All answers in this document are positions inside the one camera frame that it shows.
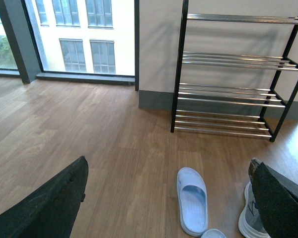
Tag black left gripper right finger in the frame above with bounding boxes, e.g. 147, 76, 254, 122
248, 158, 298, 238

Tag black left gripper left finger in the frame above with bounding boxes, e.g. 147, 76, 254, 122
0, 156, 88, 238

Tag grey knit sneaker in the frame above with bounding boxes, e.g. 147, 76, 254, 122
238, 182, 270, 238

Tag light blue slipper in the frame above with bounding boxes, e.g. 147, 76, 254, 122
176, 167, 208, 237
201, 229, 226, 238

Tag black metal shoe rack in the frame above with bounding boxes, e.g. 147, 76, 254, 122
170, 1, 298, 142

